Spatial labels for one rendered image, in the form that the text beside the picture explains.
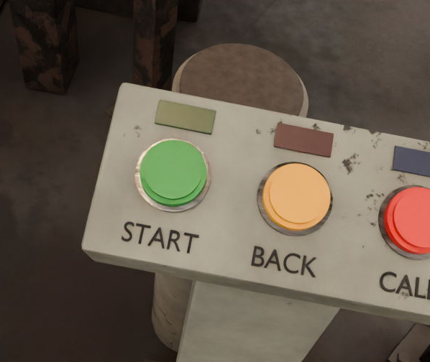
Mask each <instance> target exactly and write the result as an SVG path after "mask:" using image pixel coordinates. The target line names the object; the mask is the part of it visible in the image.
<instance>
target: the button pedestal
mask: <svg viewBox="0 0 430 362"><path fill-rule="evenodd" d="M159 100H164V101H170V102H174V103H182V104H186V105H189V106H196V107H200V108H207V109H211V110H215V111H216V115H215V119H214V126H213V130H212V134H204V133H200V132H196V131H189V130H185V129H178V128H174V127H170V126H163V125H159V124H155V117H156V113H157V107H158V104H159ZM278 123H282V124H288V125H292V126H299V127H303V128H307V129H314V130H318V131H325V132H329V133H333V134H334V139H333V144H332V150H331V157H330V158H329V157H323V156H318V155H314V154H307V153H303V152H297V151H292V150H288V149H281V148H277V147H274V141H275V133H276V129H277V124H278ZM167 140H179V141H184V142H186V143H189V144H190V145H192V146H193V147H195V148H196V149H197V150H198V151H199V152H200V153H201V155H202V157H203V158H204V161H205V163H206V169H207V176H206V183H205V185H204V188H203V190H202V191H201V193H200V195H199V196H198V197H197V198H196V199H195V200H193V201H192V202H190V203H188V204H186V205H182V206H178V207H168V206H164V205H161V204H159V203H156V202H155V201H154V200H152V199H151V198H150V197H149V196H148V195H147V194H146V192H145V191H144V189H143V187H142V184H141V181H140V177H139V168H140V164H141V161H142V159H143V157H144V155H145V154H146V153H147V151H148V150H149V149H150V148H152V147H153V146H155V145H156V144H158V143H160V142H162V141H167ZM395 146H400V147H406V148H410V149H417V150H421V151H425V152H430V142H429V141H422V140H418V139H412V138H408V137H404V136H396V135H392V134H386V133H382V132H378V131H371V130H367V129H360V128H356V127H352V126H345V125H341V124H334V123H330V122H326V121H320V120H316V119H309V118H304V117H300V116H294V115H290V114H286V113H279V112H274V111H268V110H264V109H260V108H253V107H249V106H242V105H238V104H234V103H227V102H223V101H216V100H212V99H208V98H202V97H198V96H191V95H187V94H182V93H176V92H172V91H168V90H161V89H157V88H150V87H146V86H142V85H135V84H131V83H122V84H121V86H120V87H119V92H118V96H117V99H116V104H115V107H114V112H113V116H112V120H111V125H110V128H109V133H108V136H107V140H106V146H105V149H104V154H103V157H102V160H101V166H100V170H99V175H98V178H97V181H96V186H95V190H94V193H93V199H92V202H91V207H90V210H89V214H88V220H87V223H86V228H85V231H84V235H83V240H82V243H81V246H82V250H83V251H84V252H86V253H87V254H88V255H89V256H90V257H91V258H92V259H93V260H94V261H97V262H101V263H106V264H113V265H117V266H124V267H128V268H132V269H139V270H143V271H147V272H154V273H158V274H165V275H169V276H173V277H180V278H184V279H191V280H193V283H192V286H191V293H190V297H189V301H188V306H187V310H186V317H185V321H184V324H183V331H182V335H181V339H180V345H179V349H178V355H177V359H176V362H302V360H303V359H304V358H305V357H306V355H307V354H308V352H309V351H310V350H311V348H312V347H313V346H314V344H315V342H316V341H317V340H318V339H319V337H320V336H321V334H322V333H323V332H324V330H325V329H326V327H327V326H328V325H329V323H330V322H331V321H332V319H333V318H334V316H335V315H336V314H337V313H338V311H339V309H340V308H342V309H346V310H353V311H357V312H363V313H368V314H372V315H379V316H383V317H390V318H394V319H398V320H405V321H409V322H416V323H421V324H425V325H430V253H428V254H411V253H408V252H407V251H404V250H402V249H400V248H399V247H398V246H396V245H395V244H394V243H393V242H392V240H391V239H390V237H389V235H388V233H387V231H386V229H385V222H384V215H385V209H386V207H387V205H388V203H389V202H390V201H391V199H392V198H393V197H394V196H396V195H397V194H398V193H400V192H402V191H403V190H406V189H408V188H412V187H423V188H426V189H429V190H430V177H425V176H421V175H415V174H411V173H407V172H399V171H395V170H392V168H393V155H394V149H395ZM287 164H304V165H307V166H309V167H312V168H313V169H315V170H316V171H317V172H318V173H320V174H321V176H322V177H323V178H324V179H325V180H326V183H327V185H328V187H329V192H330V204H329V209H328V210H327V213H326V215H325V216H324V217H323V218H322V219H321V220H320V221H319V222H318V223H317V224H316V225H315V226H312V227H311V228H308V229H306V230H302V231H291V230H288V229H285V228H282V227H280V226H279V225H277V224H276V223H274V222H273V221H272V220H271V219H270V217H269V216H268V214H267V213H266V211H265V208H264V205H263V202H262V192H263V189H264V186H265V183H266V182H267V180H268V178H269V176H271V174H272V173H273V172H274V171H276V169H278V168H280V167H282V166H285V165H287Z"/></svg>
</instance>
